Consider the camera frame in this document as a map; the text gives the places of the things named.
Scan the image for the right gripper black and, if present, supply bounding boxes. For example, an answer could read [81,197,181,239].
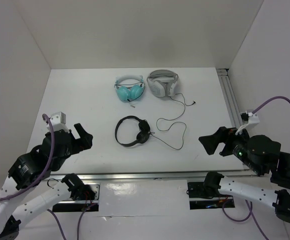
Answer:
[196,122,262,174]

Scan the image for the black headphones with cable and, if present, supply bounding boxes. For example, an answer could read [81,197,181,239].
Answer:
[114,93,197,151]

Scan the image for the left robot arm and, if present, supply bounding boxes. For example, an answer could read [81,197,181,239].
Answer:
[0,123,95,240]

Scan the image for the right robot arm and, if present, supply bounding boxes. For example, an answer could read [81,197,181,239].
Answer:
[198,126,290,223]

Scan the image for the teal headphones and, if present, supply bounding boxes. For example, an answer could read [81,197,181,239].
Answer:
[114,75,146,102]

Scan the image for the grey white headphones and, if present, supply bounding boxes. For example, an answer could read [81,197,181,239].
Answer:
[146,69,179,98]

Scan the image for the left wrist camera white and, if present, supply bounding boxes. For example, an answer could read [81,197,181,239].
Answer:
[42,111,70,133]

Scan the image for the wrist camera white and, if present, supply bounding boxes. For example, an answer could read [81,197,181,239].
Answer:
[235,111,260,136]
[42,111,70,133]

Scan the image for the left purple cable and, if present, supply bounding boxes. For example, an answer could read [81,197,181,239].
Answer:
[0,113,103,240]

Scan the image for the purple cable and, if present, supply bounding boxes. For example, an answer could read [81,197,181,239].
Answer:
[221,95,290,240]
[0,113,103,240]

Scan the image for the aluminium rail front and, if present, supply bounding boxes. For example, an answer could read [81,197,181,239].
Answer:
[50,169,256,181]

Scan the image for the aluminium rail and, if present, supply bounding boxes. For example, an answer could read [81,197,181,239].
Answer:
[216,68,243,128]
[50,169,256,181]

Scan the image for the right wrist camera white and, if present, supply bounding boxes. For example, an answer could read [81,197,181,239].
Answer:
[235,111,260,136]

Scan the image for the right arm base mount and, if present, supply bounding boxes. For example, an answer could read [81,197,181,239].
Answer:
[186,182,235,210]

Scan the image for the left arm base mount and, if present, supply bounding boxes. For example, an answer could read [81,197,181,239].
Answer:
[52,182,100,213]

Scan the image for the aluminium rail right side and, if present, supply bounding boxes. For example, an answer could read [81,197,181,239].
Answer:
[216,68,243,128]

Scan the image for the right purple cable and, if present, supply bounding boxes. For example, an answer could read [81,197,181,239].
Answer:
[221,95,290,240]

